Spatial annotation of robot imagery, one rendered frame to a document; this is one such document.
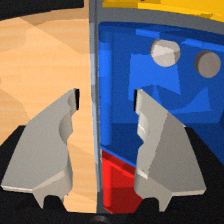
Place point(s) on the grey round disc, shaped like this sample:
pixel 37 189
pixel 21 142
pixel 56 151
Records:
pixel 164 53
pixel 207 63

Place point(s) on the red open bin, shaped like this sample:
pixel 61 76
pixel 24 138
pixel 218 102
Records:
pixel 118 185

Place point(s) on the blue bin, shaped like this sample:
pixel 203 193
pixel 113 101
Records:
pixel 196 101

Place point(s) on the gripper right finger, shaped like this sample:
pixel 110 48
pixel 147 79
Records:
pixel 175 165

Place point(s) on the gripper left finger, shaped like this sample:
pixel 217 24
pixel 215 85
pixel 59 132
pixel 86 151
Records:
pixel 34 161

